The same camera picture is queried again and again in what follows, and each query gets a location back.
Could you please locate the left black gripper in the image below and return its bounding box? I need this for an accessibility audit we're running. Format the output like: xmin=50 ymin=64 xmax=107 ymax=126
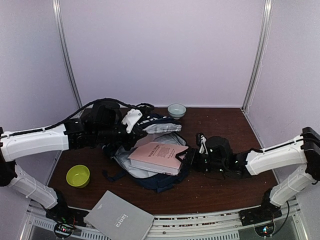
xmin=95 ymin=115 xmax=148 ymax=151

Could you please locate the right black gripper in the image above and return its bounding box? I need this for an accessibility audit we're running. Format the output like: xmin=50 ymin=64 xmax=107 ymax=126
xmin=175 ymin=149 xmax=227 ymax=174

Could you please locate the pink paperback book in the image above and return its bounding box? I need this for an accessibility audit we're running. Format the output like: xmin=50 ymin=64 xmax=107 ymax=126
xmin=128 ymin=142 xmax=188 ymax=176

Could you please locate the navy blue student backpack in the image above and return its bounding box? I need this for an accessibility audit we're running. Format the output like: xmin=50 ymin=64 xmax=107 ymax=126
xmin=102 ymin=113 xmax=190 ymax=193

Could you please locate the grey hardcover book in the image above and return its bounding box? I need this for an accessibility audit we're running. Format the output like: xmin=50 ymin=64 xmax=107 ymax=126
xmin=83 ymin=190 xmax=155 ymax=240

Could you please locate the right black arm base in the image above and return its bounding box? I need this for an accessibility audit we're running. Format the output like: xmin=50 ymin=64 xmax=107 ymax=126
xmin=239 ymin=199 xmax=282 ymax=226

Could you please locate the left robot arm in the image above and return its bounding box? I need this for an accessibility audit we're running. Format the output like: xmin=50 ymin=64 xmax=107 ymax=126
xmin=0 ymin=98 xmax=155 ymax=222

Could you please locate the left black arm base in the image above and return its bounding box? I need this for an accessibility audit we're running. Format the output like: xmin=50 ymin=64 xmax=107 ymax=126
xmin=44 ymin=198 xmax=89 ymax=227

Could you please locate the pale celadon ceramic bowl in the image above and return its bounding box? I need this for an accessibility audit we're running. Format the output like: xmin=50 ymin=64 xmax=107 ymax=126
xmin=167 ymin=103 xmax=187 ymax=120

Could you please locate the lime green bowl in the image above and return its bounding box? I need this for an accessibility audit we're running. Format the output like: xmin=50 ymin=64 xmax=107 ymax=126
xmin=66 ymin=164 xmax=91 ymax=189

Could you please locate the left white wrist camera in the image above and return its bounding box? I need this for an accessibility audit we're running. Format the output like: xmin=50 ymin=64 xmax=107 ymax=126
xmin=121 ymin=109 xmax=143 ymax=134

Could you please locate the aluminium front rail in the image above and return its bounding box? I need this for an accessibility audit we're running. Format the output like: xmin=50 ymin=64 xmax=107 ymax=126
xmin=18 ymin=198 xmax=308 ymax=240

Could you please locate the left aluminium frame post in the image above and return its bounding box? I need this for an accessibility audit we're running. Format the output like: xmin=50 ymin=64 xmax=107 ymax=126
xmin=52 ymin=0 xmax=83 ymax=108

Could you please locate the aluminium frame post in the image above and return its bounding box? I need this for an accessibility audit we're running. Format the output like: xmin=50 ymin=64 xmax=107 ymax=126
xmin=242 ymin=0 xmax=274 ymax=114
xmin=52 ymin=0 xmax=83 ymax=108

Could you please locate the right aluminium frame post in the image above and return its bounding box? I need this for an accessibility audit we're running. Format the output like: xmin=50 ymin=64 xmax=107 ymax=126
xmin=242 ymin=0 xmax=274 ymax=114

